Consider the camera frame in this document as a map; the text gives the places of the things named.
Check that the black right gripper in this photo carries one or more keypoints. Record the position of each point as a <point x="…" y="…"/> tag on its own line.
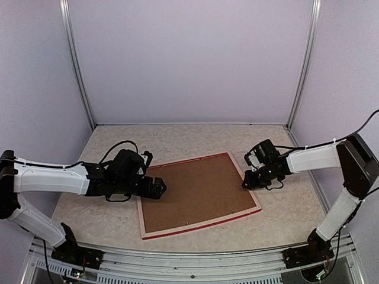
<point x="251" y="184"/>

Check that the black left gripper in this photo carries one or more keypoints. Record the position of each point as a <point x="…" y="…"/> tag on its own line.
<point x="147" y="192"/>

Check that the brown cardboard backing board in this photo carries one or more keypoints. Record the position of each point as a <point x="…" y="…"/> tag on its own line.
<point x="195" y="195"/>

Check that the wooden picture frame red edge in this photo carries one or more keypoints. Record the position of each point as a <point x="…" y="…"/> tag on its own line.
<point x="254" y="207"/>

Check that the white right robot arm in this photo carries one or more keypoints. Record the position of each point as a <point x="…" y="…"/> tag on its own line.
<point x="351" y="155"/>

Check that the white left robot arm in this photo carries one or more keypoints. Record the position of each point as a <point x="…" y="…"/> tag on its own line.
<point x="20" y="175"/>

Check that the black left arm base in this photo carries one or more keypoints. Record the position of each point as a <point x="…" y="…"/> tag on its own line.
<point x="70" y="252"/>

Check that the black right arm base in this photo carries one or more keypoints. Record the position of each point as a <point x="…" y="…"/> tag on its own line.
<point x="316" y="250"/>

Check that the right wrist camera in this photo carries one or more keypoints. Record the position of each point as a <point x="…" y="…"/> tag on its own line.
<point x="262" y="154"/>

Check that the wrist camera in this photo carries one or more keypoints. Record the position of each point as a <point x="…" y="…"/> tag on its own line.
<point x="128" y="164"/>
<point x="262" y="154"/>

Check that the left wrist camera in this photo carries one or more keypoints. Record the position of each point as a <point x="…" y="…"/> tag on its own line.
<point x="128" y="164"/>

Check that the right aluminium corner post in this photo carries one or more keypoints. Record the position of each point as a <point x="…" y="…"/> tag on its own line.
<point x="311" y="38"/>

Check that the aluminium corner post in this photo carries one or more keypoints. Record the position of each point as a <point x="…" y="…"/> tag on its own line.
<point x="70" y="38"/>
<point x="311" y="38"/>

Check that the aluminium front rail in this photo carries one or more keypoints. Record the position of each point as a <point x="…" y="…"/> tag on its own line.
<point x="136" y="266"/>

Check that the left aluminium corner post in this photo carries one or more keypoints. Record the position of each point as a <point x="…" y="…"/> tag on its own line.
<point x="70" y="38"/>

